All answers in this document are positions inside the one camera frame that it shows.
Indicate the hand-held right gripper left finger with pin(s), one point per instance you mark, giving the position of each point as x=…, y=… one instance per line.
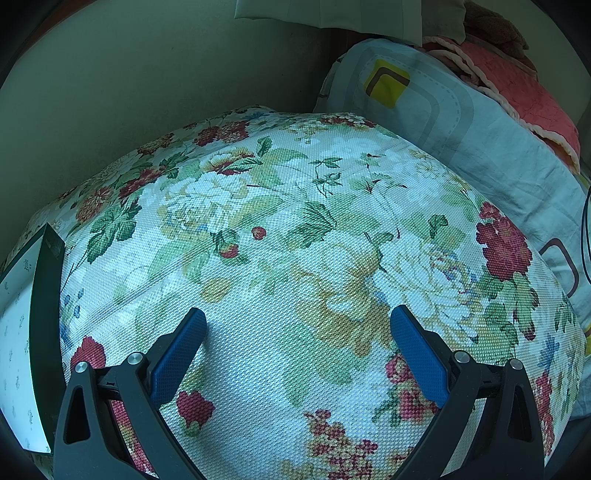
x=178, y=355

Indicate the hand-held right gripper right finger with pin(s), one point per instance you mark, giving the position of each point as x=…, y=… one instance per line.
x=418, y=355

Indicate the green cardboard box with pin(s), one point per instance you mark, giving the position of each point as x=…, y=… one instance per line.
x=23, y=332

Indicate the floral bed cover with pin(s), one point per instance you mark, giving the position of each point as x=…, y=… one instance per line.
x=300, y=240

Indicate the grey patterned pillow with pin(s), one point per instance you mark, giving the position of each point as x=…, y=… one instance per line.
x=485, y=138

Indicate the pink quilt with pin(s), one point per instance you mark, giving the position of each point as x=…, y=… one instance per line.
x=521, y=87

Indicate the brown plush toy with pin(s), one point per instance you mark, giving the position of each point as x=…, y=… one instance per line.
x=494, y=23

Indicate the white curtain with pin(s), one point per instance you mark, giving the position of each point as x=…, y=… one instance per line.
x=332, y=14

